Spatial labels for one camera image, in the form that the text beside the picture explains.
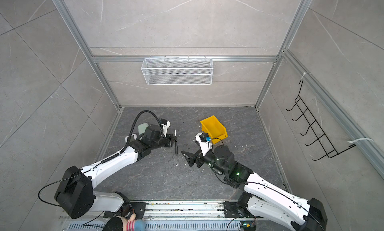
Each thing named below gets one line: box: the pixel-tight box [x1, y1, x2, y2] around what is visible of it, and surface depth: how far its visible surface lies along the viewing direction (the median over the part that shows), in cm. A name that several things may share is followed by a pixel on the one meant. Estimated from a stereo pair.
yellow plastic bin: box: [200, 115, 228, 145], surface depth 105 cm
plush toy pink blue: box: [103, 213, 145, 231], surface depth 66 cm
